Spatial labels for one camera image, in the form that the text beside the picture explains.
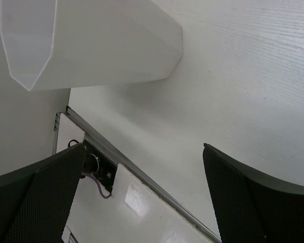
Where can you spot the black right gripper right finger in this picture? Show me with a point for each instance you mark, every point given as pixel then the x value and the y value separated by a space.
pixel 252 206

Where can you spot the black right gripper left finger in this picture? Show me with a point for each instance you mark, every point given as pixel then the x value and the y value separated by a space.
pixel 35 200

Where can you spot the white octagonal bin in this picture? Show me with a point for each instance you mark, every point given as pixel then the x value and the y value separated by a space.
pixel 70 44

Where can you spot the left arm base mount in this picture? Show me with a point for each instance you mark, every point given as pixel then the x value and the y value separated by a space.
pixel 100 169

